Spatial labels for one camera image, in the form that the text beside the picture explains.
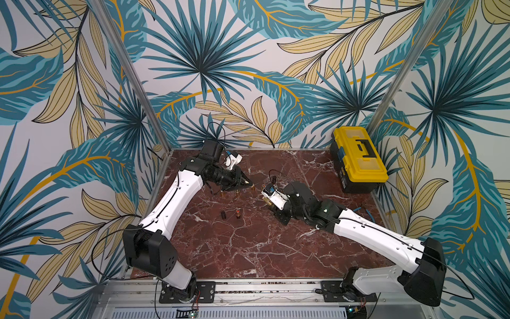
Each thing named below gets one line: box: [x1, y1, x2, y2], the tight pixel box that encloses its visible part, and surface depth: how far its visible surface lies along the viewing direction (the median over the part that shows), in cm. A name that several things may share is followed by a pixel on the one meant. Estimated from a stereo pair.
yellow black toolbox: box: [330, 126, 389, 194], surface depth 97 cm
